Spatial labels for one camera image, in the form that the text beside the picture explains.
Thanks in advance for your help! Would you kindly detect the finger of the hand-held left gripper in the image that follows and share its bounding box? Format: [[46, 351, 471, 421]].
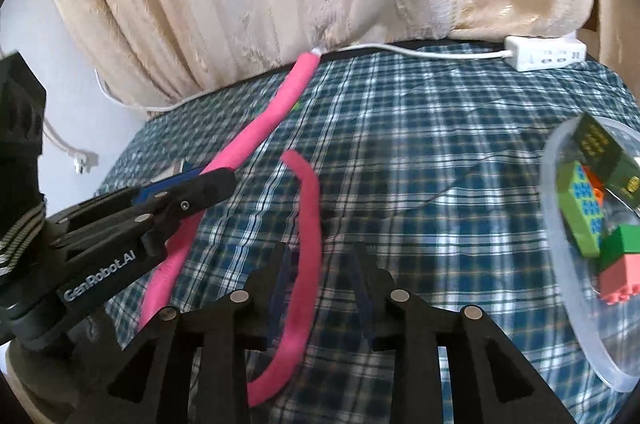
[[146, 168, 237, 251], [50, 171, 202, 235]]

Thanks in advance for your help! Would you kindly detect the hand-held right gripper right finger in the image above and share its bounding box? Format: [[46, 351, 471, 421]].
[[352, 241, 576, 424]]

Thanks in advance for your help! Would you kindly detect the dark green gold-printed box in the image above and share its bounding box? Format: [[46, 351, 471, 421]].
[[570, 114, 640, 212]]

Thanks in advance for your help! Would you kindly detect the green building block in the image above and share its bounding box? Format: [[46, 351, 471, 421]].
[[600, 224, 640, 277]]

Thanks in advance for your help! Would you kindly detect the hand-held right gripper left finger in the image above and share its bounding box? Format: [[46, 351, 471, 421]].
[[105, 241, 293, 424]]

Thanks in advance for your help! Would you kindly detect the white cable with plug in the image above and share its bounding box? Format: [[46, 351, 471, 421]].
[[42, 116, 99, 175]]

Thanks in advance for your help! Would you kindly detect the red building block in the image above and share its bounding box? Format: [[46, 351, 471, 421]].
[[595, 254, 640, 307]]

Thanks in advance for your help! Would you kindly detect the orange building block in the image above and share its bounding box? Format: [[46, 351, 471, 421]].
[[580, 161, 608, 193]]

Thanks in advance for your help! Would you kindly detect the long pink fuzzy stick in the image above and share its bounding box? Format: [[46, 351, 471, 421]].
[[139, 48, 321, 330]]

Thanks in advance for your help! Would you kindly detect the white power strip with cable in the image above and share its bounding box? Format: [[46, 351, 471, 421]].
[[150, 36, 591, 117]]

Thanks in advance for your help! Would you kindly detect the clear plastic container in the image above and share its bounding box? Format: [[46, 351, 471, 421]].
[[539, 114, 640, 393]]

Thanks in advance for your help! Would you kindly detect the person's left hand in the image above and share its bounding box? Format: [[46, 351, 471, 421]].
[[75, 309, 123, 355]]

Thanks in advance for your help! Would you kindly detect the green tile with blue dots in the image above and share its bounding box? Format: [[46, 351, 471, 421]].
[[556, 161, 608, 259]]

